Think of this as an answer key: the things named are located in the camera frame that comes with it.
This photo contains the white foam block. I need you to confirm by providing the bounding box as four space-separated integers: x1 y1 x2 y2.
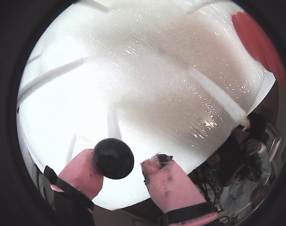
17 0 277 210

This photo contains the red collapsible silicone cup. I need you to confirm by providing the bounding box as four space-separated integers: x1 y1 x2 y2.
231 11 286 111

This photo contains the dark blueberry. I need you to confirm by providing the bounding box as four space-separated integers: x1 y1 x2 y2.
93 138 135 181

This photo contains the person in grey sweater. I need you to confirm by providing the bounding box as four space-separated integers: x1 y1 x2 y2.
218 134 273 212

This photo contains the pink padded gripper finger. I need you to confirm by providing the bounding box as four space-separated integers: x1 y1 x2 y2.
141 154 219 226
43 148 105 226

